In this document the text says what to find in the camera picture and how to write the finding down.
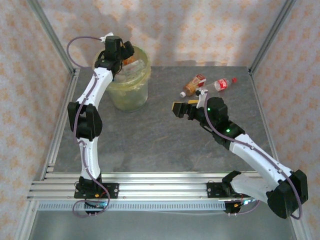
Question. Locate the clear unlabelled plastic bottle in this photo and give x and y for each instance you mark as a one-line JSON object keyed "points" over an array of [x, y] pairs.
{"points": [[136, 66]]}

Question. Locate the brown tea bottle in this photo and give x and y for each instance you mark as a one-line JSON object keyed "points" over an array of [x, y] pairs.
{"points": [[193, 85]]}

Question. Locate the red label cola bottle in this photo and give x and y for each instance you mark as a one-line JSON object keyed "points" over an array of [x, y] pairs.
{"points": [[222, 84]]}

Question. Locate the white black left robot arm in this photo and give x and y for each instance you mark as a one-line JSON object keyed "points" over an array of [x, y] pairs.
{"points": [[90, 155]]}

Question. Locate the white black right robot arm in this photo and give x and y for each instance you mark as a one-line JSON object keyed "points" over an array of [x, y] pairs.
{"points": [[255, 160]]}

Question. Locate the yellow-lined trash bin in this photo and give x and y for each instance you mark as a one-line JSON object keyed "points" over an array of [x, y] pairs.
{"points": [[147, 70]]}

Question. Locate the translucent plastic bin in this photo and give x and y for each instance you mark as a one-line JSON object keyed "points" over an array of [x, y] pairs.
{"points": [[130, 100]]}

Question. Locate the grey metal lower panel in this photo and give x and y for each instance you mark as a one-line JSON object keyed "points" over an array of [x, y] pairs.
{"points": [[162, 225]]}

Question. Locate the aluminium table side rail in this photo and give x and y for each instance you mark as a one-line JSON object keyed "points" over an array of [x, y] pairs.
{"points": [[260, 100], [60, 125]]}

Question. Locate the aluminium frame post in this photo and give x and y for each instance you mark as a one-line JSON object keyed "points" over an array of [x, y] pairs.
{"points": [[273, 32], [51, 32]]}

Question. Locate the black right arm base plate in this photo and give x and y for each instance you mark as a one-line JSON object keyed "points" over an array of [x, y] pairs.
{"points": [[212, 190]]}

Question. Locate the aluminium cross rail beam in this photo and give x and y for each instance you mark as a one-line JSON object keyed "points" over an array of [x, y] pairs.
{"points": [[162, 187]]}

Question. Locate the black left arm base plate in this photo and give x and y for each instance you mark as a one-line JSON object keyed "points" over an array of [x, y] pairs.
{"points": [[112, 190]]}

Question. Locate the aluminium frame leg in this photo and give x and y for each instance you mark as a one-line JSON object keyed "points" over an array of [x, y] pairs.
{"points": [[301, 230], [25, 222]]}

